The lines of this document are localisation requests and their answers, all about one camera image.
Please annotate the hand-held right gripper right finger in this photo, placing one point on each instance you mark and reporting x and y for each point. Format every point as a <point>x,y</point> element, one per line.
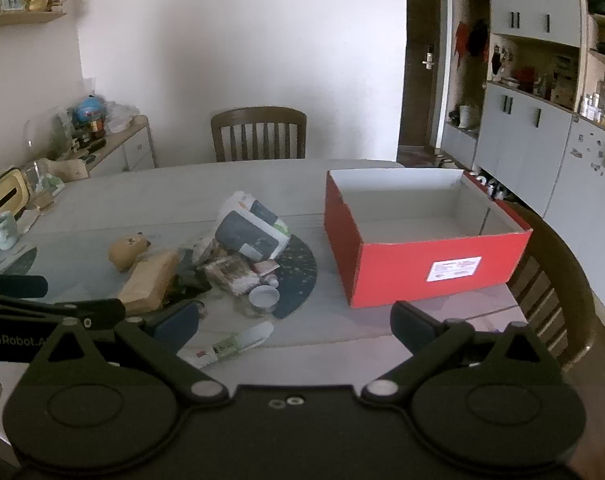
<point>412,325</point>

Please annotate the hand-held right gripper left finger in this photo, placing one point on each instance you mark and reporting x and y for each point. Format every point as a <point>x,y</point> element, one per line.
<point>175,325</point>

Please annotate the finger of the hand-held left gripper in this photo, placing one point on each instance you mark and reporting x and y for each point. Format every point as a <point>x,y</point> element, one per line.
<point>97,312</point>
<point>17,286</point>

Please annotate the brown paper packet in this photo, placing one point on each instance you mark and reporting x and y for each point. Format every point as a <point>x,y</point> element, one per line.
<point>147,280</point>

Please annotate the red cardboard box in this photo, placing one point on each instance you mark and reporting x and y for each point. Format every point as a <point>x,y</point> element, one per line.
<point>407,270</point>

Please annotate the brown plush toy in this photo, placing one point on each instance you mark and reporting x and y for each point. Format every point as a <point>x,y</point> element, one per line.
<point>125,255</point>

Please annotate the white toothpaste tube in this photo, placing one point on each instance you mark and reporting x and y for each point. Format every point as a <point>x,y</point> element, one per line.
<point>237,342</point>

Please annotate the clear snack packet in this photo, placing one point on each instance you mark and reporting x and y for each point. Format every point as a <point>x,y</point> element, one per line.
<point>230,272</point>

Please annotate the jar with white lid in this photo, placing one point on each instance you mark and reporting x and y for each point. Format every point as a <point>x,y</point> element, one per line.
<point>263,296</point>

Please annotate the pink packet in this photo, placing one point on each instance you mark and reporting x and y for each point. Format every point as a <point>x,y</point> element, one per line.
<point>265,266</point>

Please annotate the blue and white tissue pack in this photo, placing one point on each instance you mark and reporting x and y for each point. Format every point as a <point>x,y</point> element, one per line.
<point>247,232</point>

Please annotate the dark speckled placemat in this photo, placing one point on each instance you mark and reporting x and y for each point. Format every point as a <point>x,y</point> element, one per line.
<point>17,262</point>
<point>295,275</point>

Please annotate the pale green mug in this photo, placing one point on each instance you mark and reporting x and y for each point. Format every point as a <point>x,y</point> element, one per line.
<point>3,230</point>

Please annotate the cream tissue box holder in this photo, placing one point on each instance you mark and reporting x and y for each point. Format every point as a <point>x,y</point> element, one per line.
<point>7,195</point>

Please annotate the clear glass jar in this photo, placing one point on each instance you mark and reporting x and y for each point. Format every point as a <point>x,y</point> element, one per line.
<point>38,182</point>

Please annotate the row of shoes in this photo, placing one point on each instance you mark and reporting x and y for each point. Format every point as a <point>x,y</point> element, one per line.
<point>487,185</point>

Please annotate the wooden top sideboard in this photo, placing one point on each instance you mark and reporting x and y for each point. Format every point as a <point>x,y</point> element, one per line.
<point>137,147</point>

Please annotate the brown doormat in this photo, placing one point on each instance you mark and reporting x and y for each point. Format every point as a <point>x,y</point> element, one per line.
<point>415,155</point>

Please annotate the dark wooden chair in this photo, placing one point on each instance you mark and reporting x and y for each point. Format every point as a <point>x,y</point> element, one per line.
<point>577,280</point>

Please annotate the blue globe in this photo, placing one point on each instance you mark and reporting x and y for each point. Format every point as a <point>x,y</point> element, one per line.
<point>88,109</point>

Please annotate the clear plastic bag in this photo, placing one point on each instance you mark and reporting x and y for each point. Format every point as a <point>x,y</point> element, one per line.
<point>121,117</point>

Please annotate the white tote bag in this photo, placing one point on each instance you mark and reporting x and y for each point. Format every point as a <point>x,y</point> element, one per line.
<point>470,116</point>

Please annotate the white cabinet with magnets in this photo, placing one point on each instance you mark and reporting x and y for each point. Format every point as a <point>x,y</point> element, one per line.
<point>587,185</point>

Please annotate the wooden slatted chair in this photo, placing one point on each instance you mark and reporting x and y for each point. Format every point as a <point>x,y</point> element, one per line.
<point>257,116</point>

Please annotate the brown door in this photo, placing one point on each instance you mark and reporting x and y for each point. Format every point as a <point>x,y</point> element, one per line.
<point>417,100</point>

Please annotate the grey storage cabinet unit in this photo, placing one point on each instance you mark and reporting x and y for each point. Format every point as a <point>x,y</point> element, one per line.
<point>522,125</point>

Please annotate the red hanging ornament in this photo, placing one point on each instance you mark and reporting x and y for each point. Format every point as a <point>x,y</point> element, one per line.
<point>461,37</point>

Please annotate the wooden wall shelf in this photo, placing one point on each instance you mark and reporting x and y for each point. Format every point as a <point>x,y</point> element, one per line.
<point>27,19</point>

